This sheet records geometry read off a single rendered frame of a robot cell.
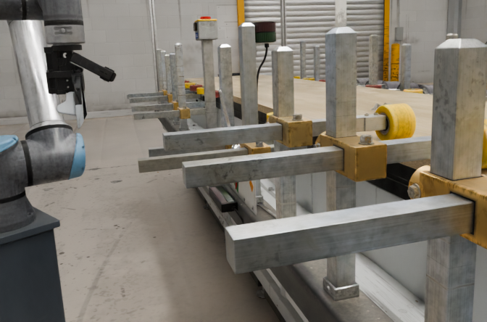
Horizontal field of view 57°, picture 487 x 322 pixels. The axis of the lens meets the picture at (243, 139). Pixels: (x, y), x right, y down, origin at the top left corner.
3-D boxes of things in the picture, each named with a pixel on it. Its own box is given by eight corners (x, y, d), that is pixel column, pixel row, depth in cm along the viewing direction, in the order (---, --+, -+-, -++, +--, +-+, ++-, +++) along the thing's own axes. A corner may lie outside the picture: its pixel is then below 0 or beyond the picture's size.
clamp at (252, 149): (252, 168, 112) (251, 148, 111) (238, 157, 125) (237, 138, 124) (273, 165, 114) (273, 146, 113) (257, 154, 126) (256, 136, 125)
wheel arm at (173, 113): (134, 121, 228) (133, 113, 227) (133, 120, 231) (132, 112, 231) (218, 114, 240) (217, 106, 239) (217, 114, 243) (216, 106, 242)
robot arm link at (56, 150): (31, 192, 150) (-7, 2, 169) (85, 182, 159) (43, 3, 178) (34, 178, 138) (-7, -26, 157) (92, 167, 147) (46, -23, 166)
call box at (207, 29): (198, 41, 159) (197, 19, 158) (195, 42, 166) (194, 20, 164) (218, 40, 161) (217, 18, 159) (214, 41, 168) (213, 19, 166)
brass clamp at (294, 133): (285, 148, 86) (285, 122, 85) (263, 136, 99) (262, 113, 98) (315, 145, 88) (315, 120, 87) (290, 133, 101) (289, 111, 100)
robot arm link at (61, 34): (84, 26, 116) (82, 24, 107) (86, 46, 117) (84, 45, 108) (47, 27, 114) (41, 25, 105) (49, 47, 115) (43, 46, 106)
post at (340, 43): (336, 324, 75) (335, 27, 66) (327, 312, 78) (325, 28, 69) (355, 320, 76) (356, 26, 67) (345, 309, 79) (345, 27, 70)
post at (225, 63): (227, 196, 146) (219, 44, 137) (225, 193, 149) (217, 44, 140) (238, 194, 147) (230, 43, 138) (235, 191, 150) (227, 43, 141)
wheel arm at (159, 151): (149, 162, 133) (148, 148, 132) (148, 159, 137) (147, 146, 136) (288, 148, 145) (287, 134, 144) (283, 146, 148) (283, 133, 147)
